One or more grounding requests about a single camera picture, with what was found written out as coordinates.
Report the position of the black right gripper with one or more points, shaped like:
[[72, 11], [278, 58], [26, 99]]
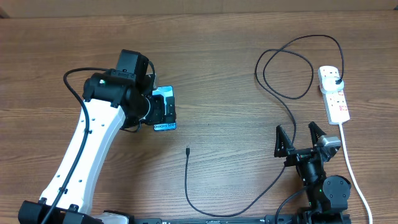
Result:
[[296, 154]]

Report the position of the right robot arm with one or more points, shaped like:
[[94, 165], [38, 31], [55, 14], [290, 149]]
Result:
[[327, 195]]

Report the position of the white charger plug adapter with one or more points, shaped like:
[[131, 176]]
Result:
[[331, 84]]

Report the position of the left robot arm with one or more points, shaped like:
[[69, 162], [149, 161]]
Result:
[[114, 99]]

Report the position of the white power strip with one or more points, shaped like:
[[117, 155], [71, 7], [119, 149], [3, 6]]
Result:
[[335, 103]]

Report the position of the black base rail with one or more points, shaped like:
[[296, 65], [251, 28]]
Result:
[[214, 221]]

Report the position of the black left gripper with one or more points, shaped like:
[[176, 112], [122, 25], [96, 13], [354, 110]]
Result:
[[158, 114]]

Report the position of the blue screen Galaxy smartphone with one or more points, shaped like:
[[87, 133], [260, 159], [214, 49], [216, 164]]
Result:
[[165, 91]]

